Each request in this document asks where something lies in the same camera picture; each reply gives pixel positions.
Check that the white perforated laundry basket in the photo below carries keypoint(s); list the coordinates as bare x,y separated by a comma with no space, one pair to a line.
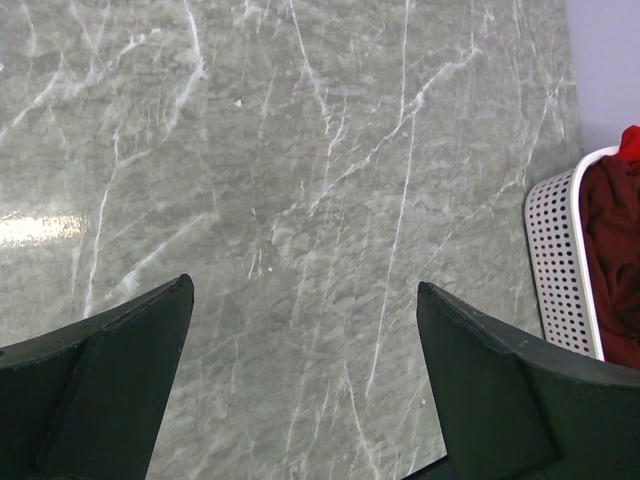
563,280

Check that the dark red t shirt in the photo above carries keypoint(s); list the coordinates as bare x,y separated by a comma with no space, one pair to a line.
609,209

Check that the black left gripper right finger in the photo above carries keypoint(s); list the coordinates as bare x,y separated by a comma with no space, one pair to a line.
513,406

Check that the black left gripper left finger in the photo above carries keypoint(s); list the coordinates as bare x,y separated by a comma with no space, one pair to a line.
86,401

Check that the bright red t shirt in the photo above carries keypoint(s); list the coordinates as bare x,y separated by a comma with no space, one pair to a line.
629,148

